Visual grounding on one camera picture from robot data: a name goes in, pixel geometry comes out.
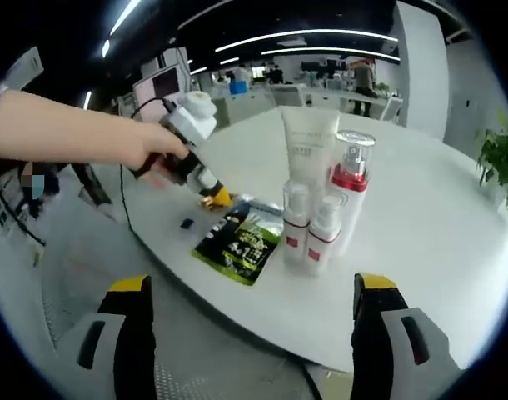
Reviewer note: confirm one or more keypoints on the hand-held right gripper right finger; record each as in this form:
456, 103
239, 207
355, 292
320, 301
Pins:
375, 333

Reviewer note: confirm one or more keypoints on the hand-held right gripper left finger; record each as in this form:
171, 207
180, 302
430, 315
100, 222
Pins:
125, 333

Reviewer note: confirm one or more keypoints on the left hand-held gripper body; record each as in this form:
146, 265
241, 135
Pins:
191, 118

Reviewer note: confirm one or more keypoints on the gold foil sachet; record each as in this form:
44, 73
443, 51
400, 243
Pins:
204, 204

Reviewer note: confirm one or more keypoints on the small red-label skincare bottle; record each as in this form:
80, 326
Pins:
295, 233
324, 246

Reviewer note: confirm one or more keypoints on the white skincare tube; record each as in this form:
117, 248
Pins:
310, 141

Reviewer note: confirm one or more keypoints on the tall red-collared skincare bottle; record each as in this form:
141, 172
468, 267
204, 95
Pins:
354, 208

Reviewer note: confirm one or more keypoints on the silver skincare packet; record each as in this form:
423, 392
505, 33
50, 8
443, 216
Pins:
264, 206

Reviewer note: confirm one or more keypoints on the person's left hand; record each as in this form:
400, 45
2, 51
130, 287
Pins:
154, 146

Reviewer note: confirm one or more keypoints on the computer monitor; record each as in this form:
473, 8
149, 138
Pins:
160, 89

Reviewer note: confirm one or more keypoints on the blue bin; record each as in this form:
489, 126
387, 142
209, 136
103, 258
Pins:
238, 87

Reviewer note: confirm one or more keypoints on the long ceiling light strip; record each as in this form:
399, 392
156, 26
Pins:
304, 37
333, 53
127, 16

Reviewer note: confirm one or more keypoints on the row of white office desks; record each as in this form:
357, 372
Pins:
333, 98

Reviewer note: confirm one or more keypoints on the ceiling air conditioner unit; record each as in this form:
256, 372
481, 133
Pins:
27, 68

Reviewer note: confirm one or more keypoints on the potted green plant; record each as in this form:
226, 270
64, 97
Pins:
501, 166

